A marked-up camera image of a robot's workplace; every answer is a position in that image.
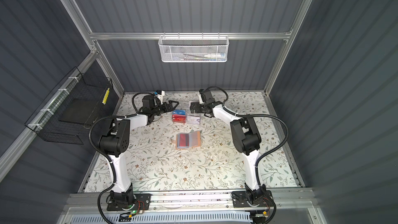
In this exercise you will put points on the red card in organizer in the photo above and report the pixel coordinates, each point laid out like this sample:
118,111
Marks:
179,118

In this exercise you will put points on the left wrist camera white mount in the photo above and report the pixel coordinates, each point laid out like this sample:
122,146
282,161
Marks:
159,92

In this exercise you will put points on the black pad in basket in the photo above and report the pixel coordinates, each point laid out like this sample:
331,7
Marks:
79,111

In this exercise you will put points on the white wire mesh basket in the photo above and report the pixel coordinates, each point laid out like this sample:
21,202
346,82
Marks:
181,49

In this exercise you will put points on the black wire mesh basket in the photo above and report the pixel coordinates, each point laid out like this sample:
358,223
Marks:
44,122

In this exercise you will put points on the pink leather card holder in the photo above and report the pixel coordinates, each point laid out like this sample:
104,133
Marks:
194,140

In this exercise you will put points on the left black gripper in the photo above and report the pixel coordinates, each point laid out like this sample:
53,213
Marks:
170,108

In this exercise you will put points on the white card in organizer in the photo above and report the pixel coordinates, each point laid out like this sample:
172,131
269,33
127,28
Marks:
196,120

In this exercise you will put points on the yellow tag on basket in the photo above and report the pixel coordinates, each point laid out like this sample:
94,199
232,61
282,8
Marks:
106,95

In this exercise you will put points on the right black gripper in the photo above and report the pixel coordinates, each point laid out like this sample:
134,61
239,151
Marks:
193,107

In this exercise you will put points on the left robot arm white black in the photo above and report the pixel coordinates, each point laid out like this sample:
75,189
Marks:
114,143

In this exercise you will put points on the aluminium front rail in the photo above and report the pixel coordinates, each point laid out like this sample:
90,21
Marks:
197,200

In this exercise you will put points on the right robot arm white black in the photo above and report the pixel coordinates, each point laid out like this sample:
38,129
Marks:
245,136

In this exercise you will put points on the white tube in basket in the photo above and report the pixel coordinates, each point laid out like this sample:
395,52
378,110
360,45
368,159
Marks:
216,56

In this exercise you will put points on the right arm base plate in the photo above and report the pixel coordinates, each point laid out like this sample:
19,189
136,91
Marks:
242,199

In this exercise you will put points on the clear acrylic card organizer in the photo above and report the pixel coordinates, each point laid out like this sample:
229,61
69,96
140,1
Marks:
185,106

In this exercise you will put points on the white perforated cable duct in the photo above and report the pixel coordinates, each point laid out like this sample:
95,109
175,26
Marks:
215,217

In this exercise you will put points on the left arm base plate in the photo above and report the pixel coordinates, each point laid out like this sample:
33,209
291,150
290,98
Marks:
136,202

